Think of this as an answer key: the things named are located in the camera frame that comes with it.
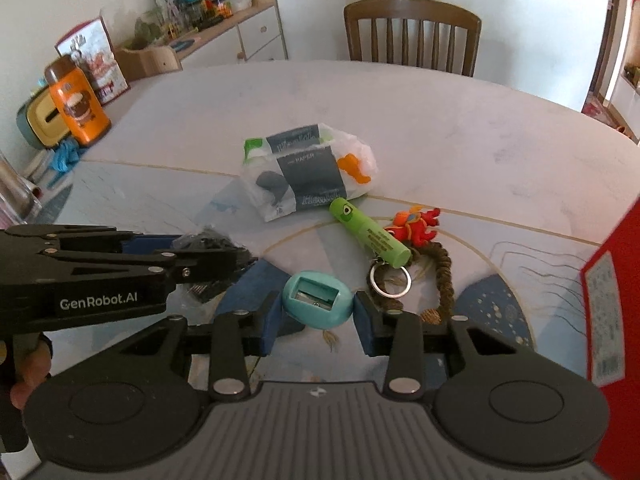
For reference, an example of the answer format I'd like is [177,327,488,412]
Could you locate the brown wooden chair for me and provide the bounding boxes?
[344,0,482,77]

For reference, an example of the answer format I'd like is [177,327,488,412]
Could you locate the yellow teal tissue holder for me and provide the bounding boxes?
[16,87,70,148]

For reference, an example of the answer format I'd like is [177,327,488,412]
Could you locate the white drawer sideboard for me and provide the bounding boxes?
[168,0,288,70]

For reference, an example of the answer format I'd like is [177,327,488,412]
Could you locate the red orange keychain toy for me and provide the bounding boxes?
[384,206,454,325]

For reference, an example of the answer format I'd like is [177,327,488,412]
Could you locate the cardboard box on sideboard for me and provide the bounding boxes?
[115,46,182,82]

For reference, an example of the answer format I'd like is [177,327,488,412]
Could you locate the orange brown bottle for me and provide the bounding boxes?
[44,54,112,146]

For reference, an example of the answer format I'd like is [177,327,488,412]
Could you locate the red white cardboard box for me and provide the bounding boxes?
[580,204,640,479]

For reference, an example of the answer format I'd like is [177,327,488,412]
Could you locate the white tissue pack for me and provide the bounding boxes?
[241,124,380,222]

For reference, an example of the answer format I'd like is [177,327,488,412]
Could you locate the red white snack bag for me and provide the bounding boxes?
[55,18,129,105]

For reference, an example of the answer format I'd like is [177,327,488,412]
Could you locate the person's left hand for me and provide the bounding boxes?
[10,340,51,411]

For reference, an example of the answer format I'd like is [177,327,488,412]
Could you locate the green lip balm tube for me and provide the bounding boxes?
[330,197,411,269]

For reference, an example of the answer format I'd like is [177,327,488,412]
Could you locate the black small packet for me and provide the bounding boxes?
[171,226,257,304]

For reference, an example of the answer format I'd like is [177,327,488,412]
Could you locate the blue cloth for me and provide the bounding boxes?
[48,136,88,188]

